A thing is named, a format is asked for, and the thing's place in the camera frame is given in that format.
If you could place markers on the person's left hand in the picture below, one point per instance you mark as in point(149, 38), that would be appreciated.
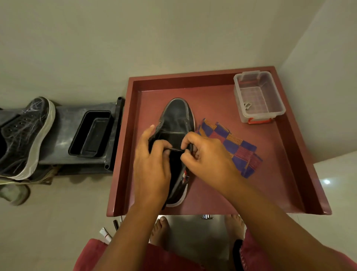
point(150, 173)

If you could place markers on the person's right hand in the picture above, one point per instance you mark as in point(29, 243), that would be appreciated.
point(214, 162)

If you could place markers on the person's right thumb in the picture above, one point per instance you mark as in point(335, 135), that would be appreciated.
point(187, 159)

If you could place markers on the person's left thumb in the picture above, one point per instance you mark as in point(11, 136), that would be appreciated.
point(161, 145)

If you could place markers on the thin black shoelace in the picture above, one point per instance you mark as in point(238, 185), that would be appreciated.
point(175, 150)

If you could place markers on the black slip-on shoe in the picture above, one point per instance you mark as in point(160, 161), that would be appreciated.
point(175, 117)

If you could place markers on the person's right forearm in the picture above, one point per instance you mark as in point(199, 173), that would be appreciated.
point(279, 231)

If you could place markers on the person's left forearm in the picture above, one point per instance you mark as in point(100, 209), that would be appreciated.
point(131, 237)

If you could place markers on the blue red checked cloth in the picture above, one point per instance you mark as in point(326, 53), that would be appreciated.
point(237, 150)

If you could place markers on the metal table leg fitting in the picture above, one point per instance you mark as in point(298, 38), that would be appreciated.
point(207, 217)

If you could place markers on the dark red tray table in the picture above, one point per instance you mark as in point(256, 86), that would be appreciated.
point(217, 95)

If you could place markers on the black rectangular plastic tray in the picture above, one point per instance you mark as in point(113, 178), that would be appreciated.
point(89, 134)

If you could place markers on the person's left foot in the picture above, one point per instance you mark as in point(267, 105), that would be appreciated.
point(160, 231)

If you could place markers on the person's foot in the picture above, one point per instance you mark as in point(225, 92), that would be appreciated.
point(160, 231)
point(234, 227)

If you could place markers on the small white hook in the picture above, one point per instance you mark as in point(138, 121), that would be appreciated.
point(247, 105)

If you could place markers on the person's right foot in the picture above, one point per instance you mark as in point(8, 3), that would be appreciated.
point(234, 227)

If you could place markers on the dark grey shoe rack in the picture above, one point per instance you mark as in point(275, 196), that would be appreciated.
point(64, 131)

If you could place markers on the clear plastic storage box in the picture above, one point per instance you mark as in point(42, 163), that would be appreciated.
point(263, 96)

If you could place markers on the white tube with red band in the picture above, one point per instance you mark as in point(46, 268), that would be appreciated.
point(105, 235)

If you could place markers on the shoe with tan sole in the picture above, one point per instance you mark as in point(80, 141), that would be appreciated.
point(41, 176)

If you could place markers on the black sneaker with white sole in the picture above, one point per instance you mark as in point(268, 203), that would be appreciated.
point(25, 134)

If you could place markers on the pale grey shoe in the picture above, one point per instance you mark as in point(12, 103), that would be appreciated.
point(14, 194)

